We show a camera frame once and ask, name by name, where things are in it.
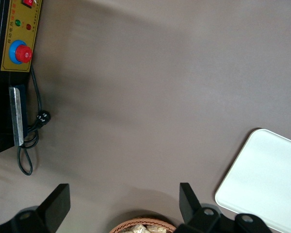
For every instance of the round wicker basket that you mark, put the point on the round wicker basket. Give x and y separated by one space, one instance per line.
118 225

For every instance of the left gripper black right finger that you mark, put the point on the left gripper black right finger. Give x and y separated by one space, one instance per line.
190 206

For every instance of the beige serving tray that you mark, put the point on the beige serving tray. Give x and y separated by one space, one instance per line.
264 174

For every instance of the rice cracker snack pack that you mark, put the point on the rice cracker snack pack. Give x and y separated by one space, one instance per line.
137 228
156 229

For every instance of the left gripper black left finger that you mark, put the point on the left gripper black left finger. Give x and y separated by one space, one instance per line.
55 204

